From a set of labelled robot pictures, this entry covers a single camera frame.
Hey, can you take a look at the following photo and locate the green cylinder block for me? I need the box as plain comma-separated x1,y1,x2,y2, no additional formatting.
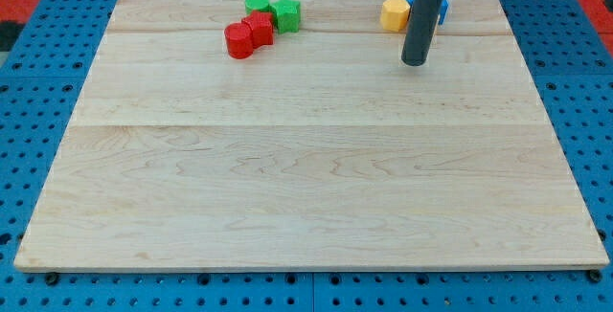
244,0,270,15

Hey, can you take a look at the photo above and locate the red cylinder block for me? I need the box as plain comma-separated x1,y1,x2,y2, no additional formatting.
224,23,254,59

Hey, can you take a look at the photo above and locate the yellow hexagon block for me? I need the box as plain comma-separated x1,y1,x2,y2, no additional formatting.
379,0,411,32

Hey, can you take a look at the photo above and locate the green star block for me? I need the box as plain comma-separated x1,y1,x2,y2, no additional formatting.
270,0,301,33

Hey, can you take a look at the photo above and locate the red star block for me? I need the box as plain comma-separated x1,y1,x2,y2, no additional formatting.
241,11,274,49

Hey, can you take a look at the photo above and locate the wooden board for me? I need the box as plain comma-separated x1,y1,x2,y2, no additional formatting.
14,0,609,273

